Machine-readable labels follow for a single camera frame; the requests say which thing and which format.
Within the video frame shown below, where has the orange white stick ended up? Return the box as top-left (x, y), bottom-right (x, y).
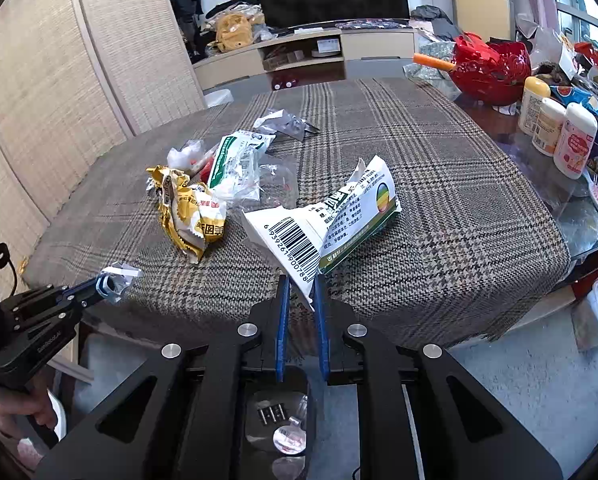
top-left (412, 52), bottom-right (455, 72)

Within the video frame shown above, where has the clear silver torn wrapper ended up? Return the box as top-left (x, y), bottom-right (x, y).
top-left (253, 109), bottom-right (323, 141)

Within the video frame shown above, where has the blue snack bag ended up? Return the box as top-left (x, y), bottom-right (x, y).
top-left (549, 85), bottom-right (598, 132)

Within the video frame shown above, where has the red decorative basket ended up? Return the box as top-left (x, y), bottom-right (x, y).
top-left (448, 32), bottom-right (533, 107)

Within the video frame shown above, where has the beige tv cabinet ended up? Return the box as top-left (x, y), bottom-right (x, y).
top-left (191, 27), bottom-right (421, 92)

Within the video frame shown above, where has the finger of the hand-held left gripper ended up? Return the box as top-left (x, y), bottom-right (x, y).
top-left (0, 271), bottom-right (116, 319)
top-left (13, 293), bottom-right (108, 334)

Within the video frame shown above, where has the white bottle orange label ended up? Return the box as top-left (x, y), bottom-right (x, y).
top-left (531, 97), bottom-right (566, 157)

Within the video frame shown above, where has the white green carton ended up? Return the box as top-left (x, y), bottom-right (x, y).
top-left (241, 155), bottom-right (403, 312)

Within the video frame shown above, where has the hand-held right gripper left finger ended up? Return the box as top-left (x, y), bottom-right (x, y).
top-left (36, 275), bottom-right (292, 480)

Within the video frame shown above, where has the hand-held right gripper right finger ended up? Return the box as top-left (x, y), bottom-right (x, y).
top-left (314, 275), bottom-right (564, 480)

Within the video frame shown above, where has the small clear plastic wrapper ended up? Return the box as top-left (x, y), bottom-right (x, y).
top-left (99, 262), bottom-right (142, 304)

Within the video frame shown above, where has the grey clothes pile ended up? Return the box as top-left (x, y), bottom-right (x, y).
top-left (410, 5), bottom-right (456, 37)

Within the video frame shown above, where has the yellow snack wrapper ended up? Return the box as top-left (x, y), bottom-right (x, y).
top-left (145, 165), bottom-right (229, 265)

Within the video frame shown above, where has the plaid tablecloth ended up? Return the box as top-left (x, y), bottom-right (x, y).
top-left (23, 77), bottom-right (573, 357)

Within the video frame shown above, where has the white bottle pink label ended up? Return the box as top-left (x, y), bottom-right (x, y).
top-left (552, 102), bottom-right (598, 180)

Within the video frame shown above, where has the white green plastic bag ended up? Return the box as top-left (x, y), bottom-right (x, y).
top-left (206, 130), bottom-right (278, 202)

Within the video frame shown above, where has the person's left hand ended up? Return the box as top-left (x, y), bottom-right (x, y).
top-left (0, 387), bottom-right (57, 463)

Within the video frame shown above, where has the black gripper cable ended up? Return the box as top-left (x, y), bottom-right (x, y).
top-left (0, 241), bottom-right (26, 288)

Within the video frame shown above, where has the yellow backpack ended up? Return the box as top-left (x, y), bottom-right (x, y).
top-left (215, 12), bottom-right (254, 54)

